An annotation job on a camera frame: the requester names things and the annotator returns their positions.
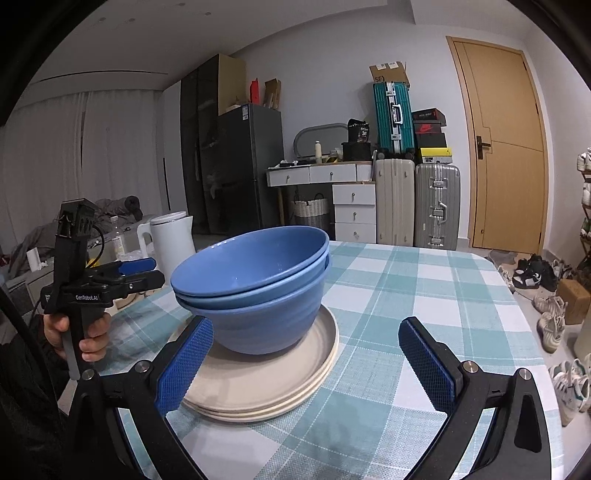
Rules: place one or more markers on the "white drawer desk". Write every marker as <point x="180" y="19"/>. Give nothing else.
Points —
<point x="353" y="195"/>

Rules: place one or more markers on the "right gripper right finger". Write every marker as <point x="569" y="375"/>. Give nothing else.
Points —
<point x="434" y="364"/>

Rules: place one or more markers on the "cardboard box on suitcase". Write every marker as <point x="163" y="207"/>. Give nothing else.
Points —
<point x="389" y="72"/>

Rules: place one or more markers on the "white electric kettle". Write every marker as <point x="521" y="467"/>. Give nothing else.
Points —
<point x="171" y="240"/>

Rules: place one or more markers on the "beige suitcase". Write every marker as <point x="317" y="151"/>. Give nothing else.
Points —
<point x="395" y="190"/>

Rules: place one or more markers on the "grey oval mirror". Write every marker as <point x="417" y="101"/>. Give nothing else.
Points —
<point x="330" y="137"/>

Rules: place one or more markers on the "black refrigerator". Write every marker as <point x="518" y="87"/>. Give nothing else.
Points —
<point x="248" y="141"/>

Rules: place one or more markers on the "teal checked tablecloth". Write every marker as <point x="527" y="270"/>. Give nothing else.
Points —
<point x="371" y="419"/>

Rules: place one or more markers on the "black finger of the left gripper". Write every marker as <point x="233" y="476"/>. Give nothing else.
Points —
<point x="143" y="281"/>

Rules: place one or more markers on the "blue bowl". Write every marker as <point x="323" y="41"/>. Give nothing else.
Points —
<point x="249" y="261"/>
<point x="262" y="294"/>
<point x="268" y="327"/>

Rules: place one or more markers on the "teal upright suitcase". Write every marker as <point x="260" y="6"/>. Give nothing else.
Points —
<point x="394" y="117"/>

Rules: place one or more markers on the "small brown cardboard box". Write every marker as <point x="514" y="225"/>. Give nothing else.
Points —
<point x="577" y="299"/>

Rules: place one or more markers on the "person's left hand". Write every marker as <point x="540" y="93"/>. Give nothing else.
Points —
<point x="93" y="347"/>

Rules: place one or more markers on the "beige plate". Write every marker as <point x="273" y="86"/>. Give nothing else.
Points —
<point x="263" y="392"/>
<point x="277" y="368"/>

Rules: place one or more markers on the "wooden shoe rack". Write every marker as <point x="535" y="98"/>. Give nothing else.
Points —
<point x="583" y="165"/>

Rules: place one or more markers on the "black white sneakers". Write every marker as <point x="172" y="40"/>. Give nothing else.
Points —
<point x="533" y="273"/>

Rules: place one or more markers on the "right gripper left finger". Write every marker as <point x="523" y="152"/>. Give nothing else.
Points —
<point x="176" y="365"/>

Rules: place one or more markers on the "woven laundry basket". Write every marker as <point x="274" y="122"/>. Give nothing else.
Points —
<point x="314" y="212"/>

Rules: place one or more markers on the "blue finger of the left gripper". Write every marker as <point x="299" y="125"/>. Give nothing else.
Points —
<point x="136" y="266"/>

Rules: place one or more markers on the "silver suitcase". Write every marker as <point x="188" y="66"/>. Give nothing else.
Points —
<point x="437" y="206"/>

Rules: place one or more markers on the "blue bowl front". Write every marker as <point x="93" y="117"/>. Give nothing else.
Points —
<point x="249" y="261"/>

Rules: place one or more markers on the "dark tall cabinet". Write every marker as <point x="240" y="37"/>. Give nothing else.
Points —
<point x="205" y="94"/>

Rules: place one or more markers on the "wooden door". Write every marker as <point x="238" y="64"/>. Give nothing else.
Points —
<point x="509" y="178"/>

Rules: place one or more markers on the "stacked shoe boxes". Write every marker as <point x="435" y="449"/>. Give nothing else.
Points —
<point x="430" y="139"/>

